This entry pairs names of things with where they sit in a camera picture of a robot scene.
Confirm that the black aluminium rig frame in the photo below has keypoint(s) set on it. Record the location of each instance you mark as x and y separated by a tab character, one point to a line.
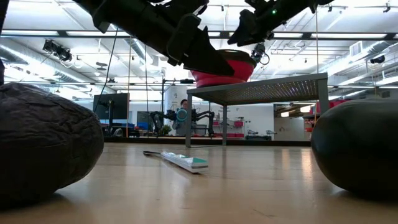
224	34

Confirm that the red storage bin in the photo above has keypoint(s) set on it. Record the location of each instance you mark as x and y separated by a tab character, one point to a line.
337	103

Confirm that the white teal toothbrush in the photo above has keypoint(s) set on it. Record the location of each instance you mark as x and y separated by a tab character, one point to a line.
183	161

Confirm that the black ceiling-mounted device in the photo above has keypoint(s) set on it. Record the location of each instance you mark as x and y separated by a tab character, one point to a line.
377	59

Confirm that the dark brown wrinkled fruit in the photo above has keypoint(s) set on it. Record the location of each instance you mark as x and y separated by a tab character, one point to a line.
46	140

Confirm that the grey perforated metal stand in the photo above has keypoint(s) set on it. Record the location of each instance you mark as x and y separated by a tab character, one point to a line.
264	90

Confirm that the white air vent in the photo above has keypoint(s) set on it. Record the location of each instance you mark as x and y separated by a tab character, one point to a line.
356	48

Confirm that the red collapsible bowl grey rim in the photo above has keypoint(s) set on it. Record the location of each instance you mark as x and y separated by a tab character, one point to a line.
239	70

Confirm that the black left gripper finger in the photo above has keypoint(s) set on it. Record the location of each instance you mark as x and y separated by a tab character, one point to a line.
205	59

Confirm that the person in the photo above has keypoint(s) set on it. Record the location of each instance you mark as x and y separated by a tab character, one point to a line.
183	104

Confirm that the black monitor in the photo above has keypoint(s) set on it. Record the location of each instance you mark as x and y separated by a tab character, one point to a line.
118	105

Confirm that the dark green smooth fruit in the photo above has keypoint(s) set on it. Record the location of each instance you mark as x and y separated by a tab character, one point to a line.
357	146

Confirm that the black ceiling spotlight cluster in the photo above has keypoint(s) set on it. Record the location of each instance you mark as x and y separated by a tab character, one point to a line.
63	53

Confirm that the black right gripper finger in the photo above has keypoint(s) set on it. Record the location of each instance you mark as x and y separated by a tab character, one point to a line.
247	31

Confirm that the teal round object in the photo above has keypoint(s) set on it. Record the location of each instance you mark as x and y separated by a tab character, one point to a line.
181	115

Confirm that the background black robot arm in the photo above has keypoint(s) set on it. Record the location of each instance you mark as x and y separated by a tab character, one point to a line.
161	118
203	116

